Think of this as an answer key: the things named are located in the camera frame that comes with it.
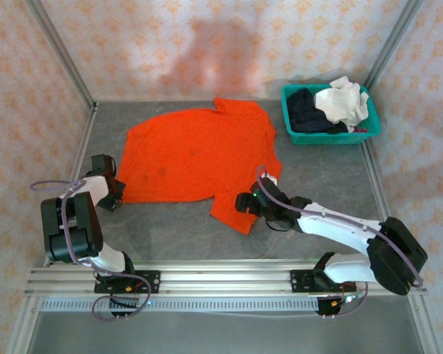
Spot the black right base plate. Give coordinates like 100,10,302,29
289,268,357,295

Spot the white t-shirt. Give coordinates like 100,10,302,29
313,75,370,133

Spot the aluminium mounting rail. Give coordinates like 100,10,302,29
24,259,429,296

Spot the aluminium side rail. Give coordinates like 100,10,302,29
358,142,408,267
43,103,99,267

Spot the aluminium frame post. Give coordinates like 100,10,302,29
24,0,97,108
364,0,425,90

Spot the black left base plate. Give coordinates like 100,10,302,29
94,270,162,295

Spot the navy t-shirt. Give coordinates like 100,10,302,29
287,88,351,135

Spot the orange t-shirt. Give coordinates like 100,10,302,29
117,97,284,236

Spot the teal plastic basket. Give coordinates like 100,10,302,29
281,83,382,147

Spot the white slotted cable duct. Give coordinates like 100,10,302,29
39,296,321,314

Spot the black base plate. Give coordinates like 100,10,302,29
94,270,162,295
289,268,357,295

